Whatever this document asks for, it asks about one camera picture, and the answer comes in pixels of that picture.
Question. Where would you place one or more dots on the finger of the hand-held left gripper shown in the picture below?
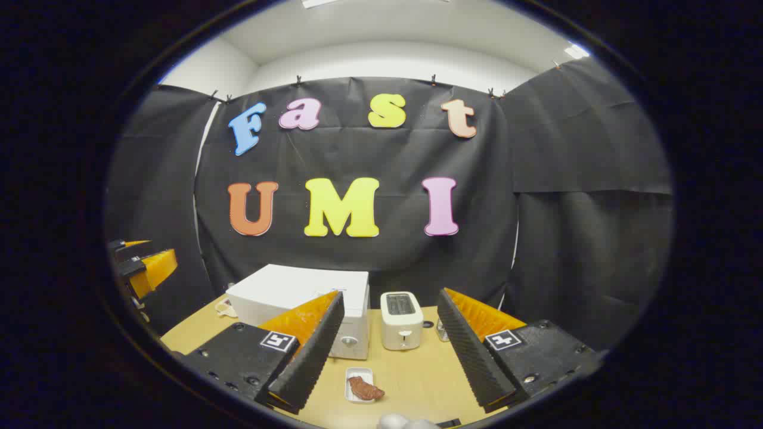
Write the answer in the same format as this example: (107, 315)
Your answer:
(156, 268)
(122, 249)

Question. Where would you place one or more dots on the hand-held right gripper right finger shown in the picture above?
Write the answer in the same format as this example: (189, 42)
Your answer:
(471, 357)

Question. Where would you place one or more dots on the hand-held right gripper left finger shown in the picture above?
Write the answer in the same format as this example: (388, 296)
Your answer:
(310, 357)

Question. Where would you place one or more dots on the brown piece of meat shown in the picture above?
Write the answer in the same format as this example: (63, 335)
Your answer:
(365, 388)

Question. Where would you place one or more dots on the white microwave oven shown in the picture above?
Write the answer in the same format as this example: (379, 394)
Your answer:
(298, 286)

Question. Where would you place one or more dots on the white rectangular dish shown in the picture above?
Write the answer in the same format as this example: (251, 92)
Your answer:
(360, 371)

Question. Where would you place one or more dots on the black table edge clamp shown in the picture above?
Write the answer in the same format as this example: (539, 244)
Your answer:
(448, 423)

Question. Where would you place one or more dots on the white toaster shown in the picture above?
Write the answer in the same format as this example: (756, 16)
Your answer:
(400, 333)

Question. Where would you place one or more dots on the black backdrop cloth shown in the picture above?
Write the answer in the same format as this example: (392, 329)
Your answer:
(357, 155)

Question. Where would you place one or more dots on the ceiling light panel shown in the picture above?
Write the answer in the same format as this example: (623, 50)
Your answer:
(576, 52)

